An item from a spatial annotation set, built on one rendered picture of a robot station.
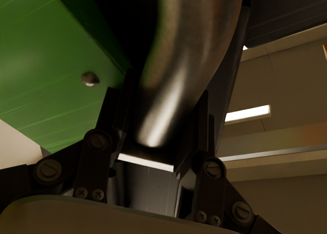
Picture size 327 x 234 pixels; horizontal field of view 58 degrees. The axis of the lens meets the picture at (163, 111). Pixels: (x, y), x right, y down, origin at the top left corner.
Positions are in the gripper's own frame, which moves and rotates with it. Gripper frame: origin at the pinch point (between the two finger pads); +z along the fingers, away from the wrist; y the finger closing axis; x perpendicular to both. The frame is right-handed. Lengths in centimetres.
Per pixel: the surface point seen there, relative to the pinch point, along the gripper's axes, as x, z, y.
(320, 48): -307, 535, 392
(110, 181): -10.7, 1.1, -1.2
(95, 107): -3.8, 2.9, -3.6
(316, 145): -171, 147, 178
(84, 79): -1.1, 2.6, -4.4
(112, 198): -12.7, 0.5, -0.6
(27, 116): -6.9, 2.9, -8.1
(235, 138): -232, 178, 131
